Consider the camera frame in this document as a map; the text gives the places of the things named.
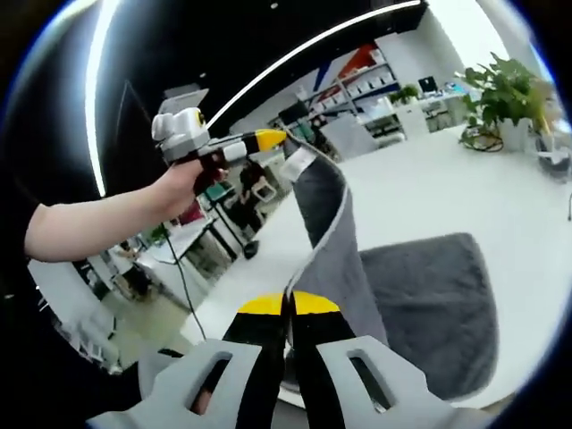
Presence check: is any grey towel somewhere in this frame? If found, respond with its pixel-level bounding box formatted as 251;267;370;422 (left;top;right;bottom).
279;132;501;402

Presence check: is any person's left hand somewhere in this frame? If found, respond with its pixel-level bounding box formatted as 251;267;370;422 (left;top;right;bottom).
154;158;230;219

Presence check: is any ceiling air conditioner unit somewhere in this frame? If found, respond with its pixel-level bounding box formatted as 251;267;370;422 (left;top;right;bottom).
163;88;210;113

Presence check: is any black monitor on stand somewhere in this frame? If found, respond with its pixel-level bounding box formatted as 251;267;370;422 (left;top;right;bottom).
279;101;310;130

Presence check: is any white chair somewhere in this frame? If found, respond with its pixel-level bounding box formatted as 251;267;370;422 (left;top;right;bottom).
252;181;277;203

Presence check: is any green board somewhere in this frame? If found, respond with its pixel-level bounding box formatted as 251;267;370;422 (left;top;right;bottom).
204;182;236;204

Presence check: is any white tilted board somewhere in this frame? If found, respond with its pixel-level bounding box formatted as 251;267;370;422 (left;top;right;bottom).
321;114;379;158

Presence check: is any long ceiling light strip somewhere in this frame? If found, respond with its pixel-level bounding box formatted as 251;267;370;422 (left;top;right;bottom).
204;0;422;131
83;0;122;198

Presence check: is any white standing desk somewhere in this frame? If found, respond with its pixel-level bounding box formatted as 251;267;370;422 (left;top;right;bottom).
138;217;216;278

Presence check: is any shelf with white bins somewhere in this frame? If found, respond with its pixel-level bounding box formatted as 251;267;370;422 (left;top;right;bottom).
303;46;400;118

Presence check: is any small potted green plant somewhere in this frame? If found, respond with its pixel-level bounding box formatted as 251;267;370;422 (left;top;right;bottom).
387;84;421;106

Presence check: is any long white counter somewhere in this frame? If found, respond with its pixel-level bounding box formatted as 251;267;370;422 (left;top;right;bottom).
392;93;470;135

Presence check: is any large potted green plant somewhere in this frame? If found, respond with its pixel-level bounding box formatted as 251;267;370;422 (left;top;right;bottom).
455;52;558;153

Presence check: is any grey white rounded device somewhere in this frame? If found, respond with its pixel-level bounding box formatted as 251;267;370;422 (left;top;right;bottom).
535;148;572;181

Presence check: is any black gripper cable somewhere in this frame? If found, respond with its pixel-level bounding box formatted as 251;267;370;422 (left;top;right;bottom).
163;225;209;343

